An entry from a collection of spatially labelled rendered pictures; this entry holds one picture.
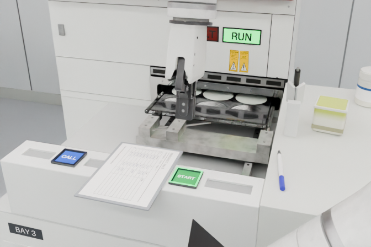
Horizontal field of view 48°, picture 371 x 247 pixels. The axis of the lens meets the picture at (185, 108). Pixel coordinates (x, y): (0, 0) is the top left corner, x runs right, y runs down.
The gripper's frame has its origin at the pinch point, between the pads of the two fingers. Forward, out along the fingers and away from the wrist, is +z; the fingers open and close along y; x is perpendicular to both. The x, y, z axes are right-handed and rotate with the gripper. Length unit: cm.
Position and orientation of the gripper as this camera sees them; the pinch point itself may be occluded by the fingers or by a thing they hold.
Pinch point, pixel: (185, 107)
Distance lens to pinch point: 75.1
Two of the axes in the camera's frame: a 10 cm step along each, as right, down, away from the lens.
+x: 9.6, 1.2, -2.6
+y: -2.8, 2.1, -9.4
